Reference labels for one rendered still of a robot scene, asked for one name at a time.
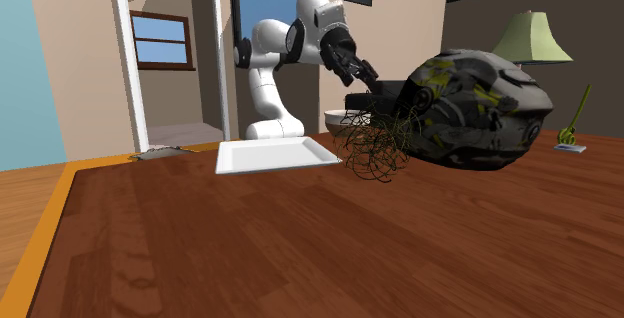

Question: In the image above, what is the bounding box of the black framed window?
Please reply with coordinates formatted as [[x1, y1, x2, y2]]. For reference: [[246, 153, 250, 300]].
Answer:
[[229, 0, 306, 67]]

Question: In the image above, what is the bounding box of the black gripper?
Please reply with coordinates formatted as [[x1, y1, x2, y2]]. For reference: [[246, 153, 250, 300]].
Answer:
[[319, 25, 380, 93]]

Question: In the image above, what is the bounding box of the white bowl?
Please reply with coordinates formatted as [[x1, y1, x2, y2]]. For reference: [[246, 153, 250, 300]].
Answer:
[[323, 108, 373, 139]]

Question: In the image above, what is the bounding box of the grey yellow patterned helmet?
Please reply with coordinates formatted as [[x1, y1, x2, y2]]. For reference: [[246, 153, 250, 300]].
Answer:
[[395, 48, 556, 172]]

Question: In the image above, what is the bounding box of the brown framed window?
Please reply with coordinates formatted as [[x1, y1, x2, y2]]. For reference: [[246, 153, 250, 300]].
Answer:
[[128, 9, 197, 72]]

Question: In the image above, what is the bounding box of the black wire tangle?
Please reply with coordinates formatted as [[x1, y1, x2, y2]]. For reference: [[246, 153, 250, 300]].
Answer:
[[335, 103, 421, 184]]

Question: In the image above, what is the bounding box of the green shade lamp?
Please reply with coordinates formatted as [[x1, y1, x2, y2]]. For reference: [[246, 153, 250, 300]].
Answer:
[[491, 10, 574, 67]]

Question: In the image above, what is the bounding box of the grey flat mat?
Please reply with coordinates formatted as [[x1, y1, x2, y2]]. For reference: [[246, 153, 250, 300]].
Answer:
[[129, 145, 197, 162]]

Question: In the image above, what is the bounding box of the black box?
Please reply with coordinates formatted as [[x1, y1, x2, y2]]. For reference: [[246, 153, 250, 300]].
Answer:
[[343, 79, 409, 112]]

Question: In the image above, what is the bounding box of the green stem figure white base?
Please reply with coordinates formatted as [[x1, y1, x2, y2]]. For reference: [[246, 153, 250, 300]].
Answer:
[[553, 83, 593, 154]]

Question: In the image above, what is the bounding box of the white square plate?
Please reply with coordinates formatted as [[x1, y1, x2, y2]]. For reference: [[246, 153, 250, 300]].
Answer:
[[215, 135, 343, 176]]

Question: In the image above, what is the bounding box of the white door frame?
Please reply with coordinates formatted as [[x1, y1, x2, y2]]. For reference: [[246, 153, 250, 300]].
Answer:
[[107, 0, 232, 154]]

